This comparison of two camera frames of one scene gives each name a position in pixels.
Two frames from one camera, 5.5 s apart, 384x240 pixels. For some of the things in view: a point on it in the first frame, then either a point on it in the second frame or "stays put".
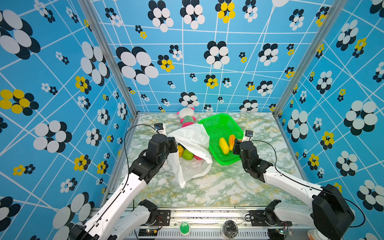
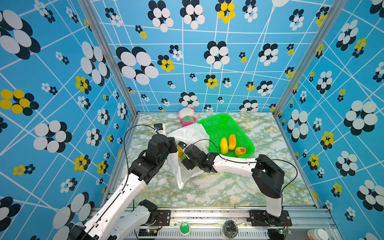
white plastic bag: x=195 y=138 stays put
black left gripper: x=171 y=142 stays put
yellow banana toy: x=224 y=145 stays put
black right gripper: x=237 y=146 -> x=187 y=164
